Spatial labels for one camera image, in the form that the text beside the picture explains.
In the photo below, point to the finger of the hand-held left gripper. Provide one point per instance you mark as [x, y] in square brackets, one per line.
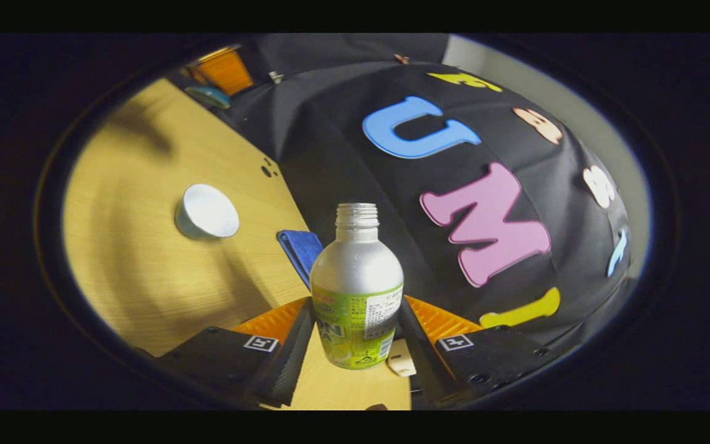
[225, 71]

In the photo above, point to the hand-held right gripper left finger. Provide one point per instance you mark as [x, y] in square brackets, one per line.
[287, 364]

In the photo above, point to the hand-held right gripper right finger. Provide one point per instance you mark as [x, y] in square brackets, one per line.
[432, 364]

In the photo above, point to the silver green-label water bottle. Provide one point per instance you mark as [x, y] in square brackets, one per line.
[355, 271]

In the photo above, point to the cream toaster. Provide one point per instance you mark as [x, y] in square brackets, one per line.
[401, 359]

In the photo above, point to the silver metal clip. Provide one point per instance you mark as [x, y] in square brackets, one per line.
[276, 76]

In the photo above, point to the folded blue towel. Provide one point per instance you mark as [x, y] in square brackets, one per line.
[302, 250]

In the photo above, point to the black backdrop cloth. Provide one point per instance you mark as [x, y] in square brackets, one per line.
[342, 154]

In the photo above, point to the copper metal clip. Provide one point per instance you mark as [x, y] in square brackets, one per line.
[401, 58]

